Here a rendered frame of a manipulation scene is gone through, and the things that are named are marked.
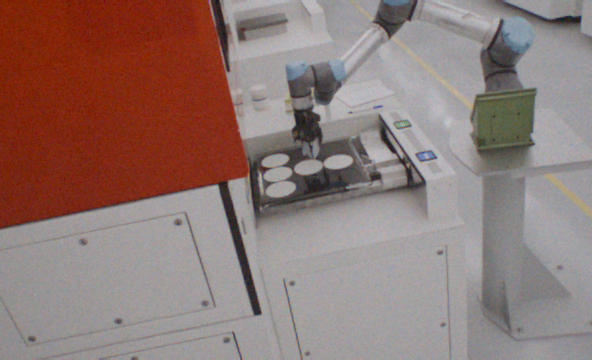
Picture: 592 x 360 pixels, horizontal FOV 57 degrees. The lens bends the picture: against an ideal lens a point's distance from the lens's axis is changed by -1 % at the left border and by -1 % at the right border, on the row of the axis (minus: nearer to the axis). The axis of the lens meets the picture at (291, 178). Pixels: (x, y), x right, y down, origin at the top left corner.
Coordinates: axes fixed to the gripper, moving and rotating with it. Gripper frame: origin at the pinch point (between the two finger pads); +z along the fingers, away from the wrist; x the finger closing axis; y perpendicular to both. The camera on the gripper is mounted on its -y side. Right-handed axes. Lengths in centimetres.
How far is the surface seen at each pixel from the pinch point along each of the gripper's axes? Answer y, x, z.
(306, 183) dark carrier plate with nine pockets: 17.5, 2.7, 1.4
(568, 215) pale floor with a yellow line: -103, 97, 91
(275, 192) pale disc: 23.9, -6.1, 1.3
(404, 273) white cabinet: 34, 37, 23
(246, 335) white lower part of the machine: 73, 1, 16
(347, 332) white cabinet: 43, 18, 42
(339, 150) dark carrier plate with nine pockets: -6.1, 7.9, 1.4
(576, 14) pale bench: -455, 129, 81
